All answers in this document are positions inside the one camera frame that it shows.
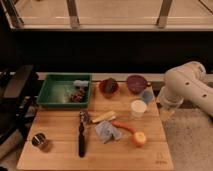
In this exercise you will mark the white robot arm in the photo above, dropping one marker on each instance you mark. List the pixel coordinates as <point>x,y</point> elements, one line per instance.
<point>186,82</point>

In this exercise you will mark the red bowl with brown item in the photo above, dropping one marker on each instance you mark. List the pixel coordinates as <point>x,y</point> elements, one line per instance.
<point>108,87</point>

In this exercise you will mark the small grey can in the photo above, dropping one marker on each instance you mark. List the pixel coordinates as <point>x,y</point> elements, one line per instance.
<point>81,83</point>

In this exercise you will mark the purple bowl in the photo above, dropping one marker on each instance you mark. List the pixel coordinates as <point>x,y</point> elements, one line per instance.
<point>136,83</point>

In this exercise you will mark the purple grapes bunch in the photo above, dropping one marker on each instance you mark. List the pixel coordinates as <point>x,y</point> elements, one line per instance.
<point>77,96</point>

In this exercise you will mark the white cup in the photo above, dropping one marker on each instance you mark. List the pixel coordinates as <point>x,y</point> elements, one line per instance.
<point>138,108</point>

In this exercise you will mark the light blue cup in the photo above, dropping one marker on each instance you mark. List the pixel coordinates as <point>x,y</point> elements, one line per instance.
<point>146,96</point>

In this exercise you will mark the blue grey cloth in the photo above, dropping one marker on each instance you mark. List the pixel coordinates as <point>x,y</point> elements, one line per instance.
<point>106,131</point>

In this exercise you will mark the wooden cutting board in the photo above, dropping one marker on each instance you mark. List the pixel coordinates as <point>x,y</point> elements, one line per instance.
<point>61,129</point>

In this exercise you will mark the green plastic tray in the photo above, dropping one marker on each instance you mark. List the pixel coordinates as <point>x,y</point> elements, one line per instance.
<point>57,88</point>

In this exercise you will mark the orange carrot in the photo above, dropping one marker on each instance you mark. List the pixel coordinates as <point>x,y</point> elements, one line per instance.
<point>123,126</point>

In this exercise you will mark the yellow red apple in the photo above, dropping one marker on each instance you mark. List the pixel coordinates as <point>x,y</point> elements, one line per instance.
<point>139,139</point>

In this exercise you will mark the small metal cup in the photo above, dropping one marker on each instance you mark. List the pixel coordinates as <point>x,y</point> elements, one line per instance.
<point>39,140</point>

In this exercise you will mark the black chair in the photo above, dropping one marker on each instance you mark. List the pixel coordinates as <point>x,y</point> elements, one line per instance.
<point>17,94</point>

